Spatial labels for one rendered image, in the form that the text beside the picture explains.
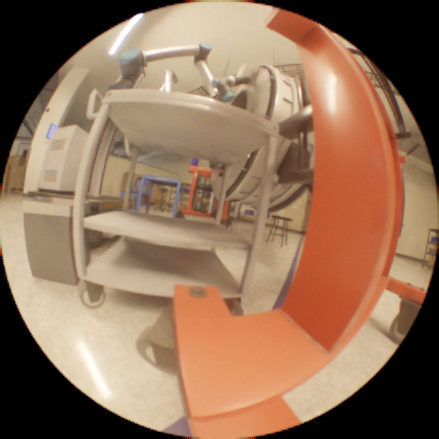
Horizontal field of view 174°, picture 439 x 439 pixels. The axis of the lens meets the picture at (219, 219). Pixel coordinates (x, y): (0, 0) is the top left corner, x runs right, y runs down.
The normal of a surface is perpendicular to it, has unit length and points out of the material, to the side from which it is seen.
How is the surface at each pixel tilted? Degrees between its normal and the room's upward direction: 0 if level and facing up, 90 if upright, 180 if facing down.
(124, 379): 0
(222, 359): 0
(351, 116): 90
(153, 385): 0
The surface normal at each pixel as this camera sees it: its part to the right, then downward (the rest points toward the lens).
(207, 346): 0.18, -0.98
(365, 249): -0.94, -0.15
